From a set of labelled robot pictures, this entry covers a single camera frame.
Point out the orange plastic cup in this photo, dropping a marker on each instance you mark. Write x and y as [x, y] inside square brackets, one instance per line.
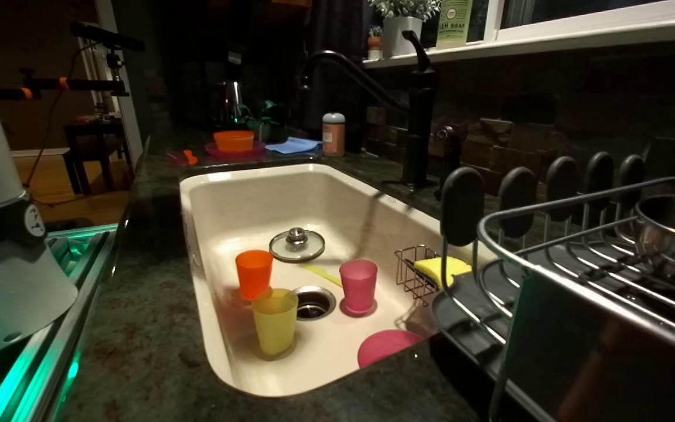
[254, 272]

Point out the pink plastic cup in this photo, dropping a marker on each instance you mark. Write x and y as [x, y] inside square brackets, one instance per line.
[359, 288]

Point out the metal sink drain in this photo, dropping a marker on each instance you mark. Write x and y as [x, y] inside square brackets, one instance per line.
[315, 303]

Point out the white kitchen sink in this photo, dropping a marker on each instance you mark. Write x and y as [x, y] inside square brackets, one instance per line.
[245, 202]

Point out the yellow plastic cup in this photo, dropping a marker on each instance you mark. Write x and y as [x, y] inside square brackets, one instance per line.
[276, 327]

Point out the glass pot lid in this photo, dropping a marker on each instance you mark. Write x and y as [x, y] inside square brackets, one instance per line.
[297, 245]

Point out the yellow plastic utensil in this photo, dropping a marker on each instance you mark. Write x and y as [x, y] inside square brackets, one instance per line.
[321, 276]

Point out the blue cleaning cloth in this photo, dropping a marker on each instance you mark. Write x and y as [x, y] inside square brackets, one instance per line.
[291, 147]

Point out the yellow sponge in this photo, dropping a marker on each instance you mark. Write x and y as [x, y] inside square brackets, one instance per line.
[442, 271]

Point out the black kitchen faucet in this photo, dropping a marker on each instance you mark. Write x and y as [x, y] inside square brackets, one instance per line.
[420, 118]

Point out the orange plastic bowl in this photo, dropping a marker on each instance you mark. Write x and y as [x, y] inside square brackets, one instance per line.
[233, 141]

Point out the small orange object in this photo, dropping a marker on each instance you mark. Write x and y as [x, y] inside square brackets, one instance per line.
[188, 159]

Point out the potted plant white pot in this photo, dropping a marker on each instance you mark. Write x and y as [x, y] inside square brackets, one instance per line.
[399, 33]

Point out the dark wooden stool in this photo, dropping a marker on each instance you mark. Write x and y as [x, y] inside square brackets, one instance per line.
[92, 145]

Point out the black tripod orange clamps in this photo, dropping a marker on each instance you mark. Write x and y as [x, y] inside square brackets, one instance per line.
[80, 85]

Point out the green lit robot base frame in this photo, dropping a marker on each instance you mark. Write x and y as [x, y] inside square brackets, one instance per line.
[80, 249]

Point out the white window frame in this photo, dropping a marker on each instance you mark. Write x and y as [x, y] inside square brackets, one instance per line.
[586, 30]

